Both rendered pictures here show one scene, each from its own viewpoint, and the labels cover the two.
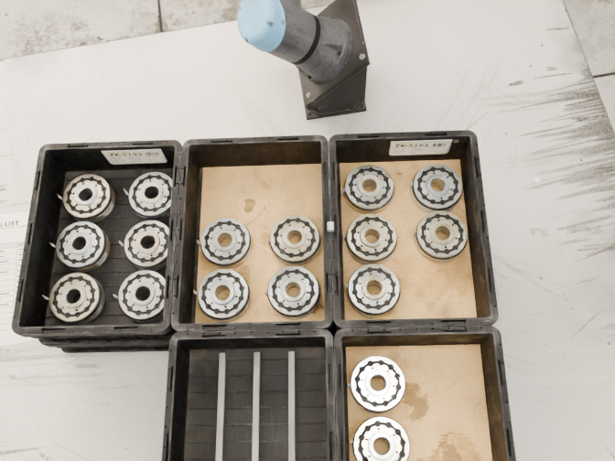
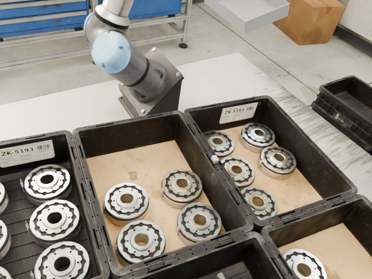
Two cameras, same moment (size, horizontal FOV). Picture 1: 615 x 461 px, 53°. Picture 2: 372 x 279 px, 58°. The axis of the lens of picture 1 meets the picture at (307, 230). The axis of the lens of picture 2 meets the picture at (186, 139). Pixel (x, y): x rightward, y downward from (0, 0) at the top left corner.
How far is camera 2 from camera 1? 0.65 m
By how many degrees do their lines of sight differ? 32
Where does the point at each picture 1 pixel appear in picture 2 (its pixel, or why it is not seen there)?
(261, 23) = (114, 48)
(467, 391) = (358, 258)
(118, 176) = (7, 180)
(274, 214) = (155, 177)
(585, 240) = (337, 161)
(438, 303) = (300, 204)
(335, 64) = (161, 82)
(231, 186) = (113, 166)
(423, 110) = not seen: hidden behind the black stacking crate
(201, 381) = not seen: outside the picture
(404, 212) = (244, 156)
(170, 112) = not seen: hidden behind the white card
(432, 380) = (331, 258)
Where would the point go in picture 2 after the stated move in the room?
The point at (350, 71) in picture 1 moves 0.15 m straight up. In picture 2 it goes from (172, 85) to (177, 44)
